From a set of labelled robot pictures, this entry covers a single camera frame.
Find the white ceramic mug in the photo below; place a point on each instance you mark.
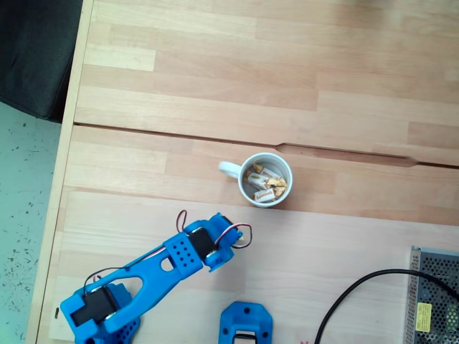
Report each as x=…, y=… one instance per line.
x=267, y=204

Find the pale wooden base board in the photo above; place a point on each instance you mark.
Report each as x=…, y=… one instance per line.
x=322, y=251

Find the perforated metal power supply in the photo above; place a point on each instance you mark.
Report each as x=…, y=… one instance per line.
x=435, y=286

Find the black upholstered seat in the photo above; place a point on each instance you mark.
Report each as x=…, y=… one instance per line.
x=32, y=53

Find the blue printed mount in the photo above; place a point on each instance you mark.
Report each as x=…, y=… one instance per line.
x=245, y=317

